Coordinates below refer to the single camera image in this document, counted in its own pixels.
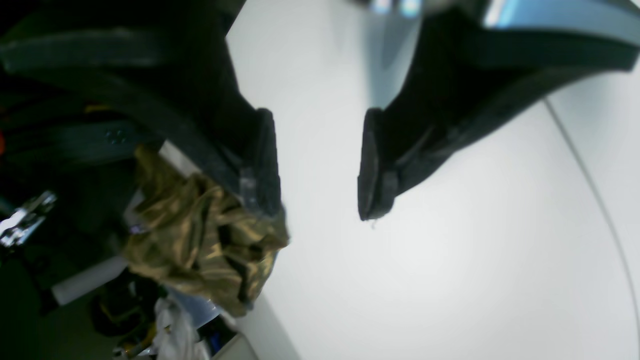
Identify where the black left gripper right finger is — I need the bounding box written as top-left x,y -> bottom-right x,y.
358,0 -> 639,221

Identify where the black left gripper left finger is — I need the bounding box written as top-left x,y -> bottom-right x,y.
1,0 -> 282,218

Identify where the camouflage t-shirt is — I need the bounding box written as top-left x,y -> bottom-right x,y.
123,145 -> 290,318

